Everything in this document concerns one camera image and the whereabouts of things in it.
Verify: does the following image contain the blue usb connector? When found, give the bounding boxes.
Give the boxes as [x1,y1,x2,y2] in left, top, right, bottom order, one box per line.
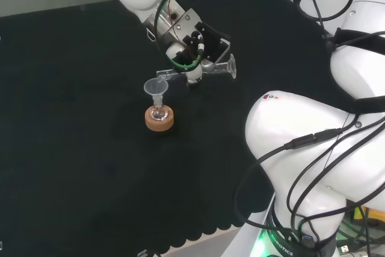
[300,234,316,247]

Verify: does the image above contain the green cable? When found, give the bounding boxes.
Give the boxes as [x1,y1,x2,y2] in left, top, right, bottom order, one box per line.
[152,0,241,72]

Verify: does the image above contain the clear plastic funnel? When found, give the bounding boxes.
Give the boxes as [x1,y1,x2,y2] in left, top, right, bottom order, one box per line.
[143,78,168,106]

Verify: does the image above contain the black cloth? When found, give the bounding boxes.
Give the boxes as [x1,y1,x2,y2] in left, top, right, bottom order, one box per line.
[0,0,334,253]

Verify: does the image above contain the clear round-bottom flask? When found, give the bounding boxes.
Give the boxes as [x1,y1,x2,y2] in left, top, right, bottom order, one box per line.
[151,96,168,121]

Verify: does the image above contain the black cable with inline adapter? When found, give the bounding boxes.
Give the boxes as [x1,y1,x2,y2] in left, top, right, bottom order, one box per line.
[233,109,385,234]

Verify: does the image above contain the clear graduated cylinder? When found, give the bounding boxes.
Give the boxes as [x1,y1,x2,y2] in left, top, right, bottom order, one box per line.
[156,54,238,81]

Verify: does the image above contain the cork ring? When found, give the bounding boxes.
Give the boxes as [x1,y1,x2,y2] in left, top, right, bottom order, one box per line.
[144,105,175,133]

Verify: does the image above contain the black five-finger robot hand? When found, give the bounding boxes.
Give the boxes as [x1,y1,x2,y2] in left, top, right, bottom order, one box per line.
[165,22,232,89]

